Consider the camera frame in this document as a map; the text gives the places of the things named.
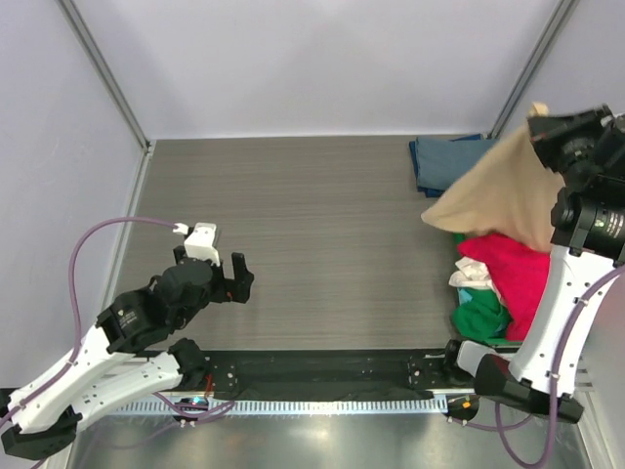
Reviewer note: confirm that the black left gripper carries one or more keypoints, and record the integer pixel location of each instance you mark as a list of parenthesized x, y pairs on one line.
[(237, 288)]

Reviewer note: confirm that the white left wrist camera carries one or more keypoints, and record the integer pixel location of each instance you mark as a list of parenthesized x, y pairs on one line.
[(199, 241)]

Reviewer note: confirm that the slotted cable duct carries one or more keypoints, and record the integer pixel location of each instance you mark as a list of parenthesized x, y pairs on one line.
[(437, 404)]

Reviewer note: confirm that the green t shirt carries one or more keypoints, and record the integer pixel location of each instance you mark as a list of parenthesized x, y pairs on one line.
[(481, 314)]

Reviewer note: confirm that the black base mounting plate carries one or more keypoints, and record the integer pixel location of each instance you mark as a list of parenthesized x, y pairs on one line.
[(328, 376)]

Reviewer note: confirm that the folded grey-blue t shirt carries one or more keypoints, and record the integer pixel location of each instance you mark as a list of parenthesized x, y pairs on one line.
[(442, 162)]

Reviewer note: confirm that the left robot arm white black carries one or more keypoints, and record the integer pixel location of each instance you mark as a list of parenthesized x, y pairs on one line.
[(47, 414)]

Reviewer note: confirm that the beige t shirt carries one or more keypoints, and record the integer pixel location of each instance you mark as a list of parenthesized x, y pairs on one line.
[(508, 192)]

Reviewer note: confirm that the aluminium frame post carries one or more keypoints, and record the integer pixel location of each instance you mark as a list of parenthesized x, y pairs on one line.
[(100, 65), (546, 40)]

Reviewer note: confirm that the right aluminium frame post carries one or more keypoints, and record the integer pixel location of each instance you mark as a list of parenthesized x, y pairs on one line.
[(546, 40)]

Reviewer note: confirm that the light blue t shirt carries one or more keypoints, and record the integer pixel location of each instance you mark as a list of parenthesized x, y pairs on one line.
[(464, 296)]

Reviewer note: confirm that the white t shirt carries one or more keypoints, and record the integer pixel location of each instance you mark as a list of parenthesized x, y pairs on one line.
[(473, 274)]

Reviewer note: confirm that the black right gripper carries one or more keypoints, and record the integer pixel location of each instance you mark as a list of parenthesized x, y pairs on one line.
[(547, 132)]

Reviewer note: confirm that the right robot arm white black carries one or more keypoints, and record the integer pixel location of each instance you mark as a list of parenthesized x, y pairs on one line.
[(587, 257)]

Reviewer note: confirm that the left aluminium frame post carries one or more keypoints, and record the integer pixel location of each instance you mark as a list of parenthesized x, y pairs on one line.
[(100, 65)]

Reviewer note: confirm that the green plastic bin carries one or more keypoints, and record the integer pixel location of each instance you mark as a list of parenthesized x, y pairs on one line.
[(483, 319)]

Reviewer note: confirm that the magenta t shirt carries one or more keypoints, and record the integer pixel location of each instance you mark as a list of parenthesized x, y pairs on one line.
[(518, 272)]

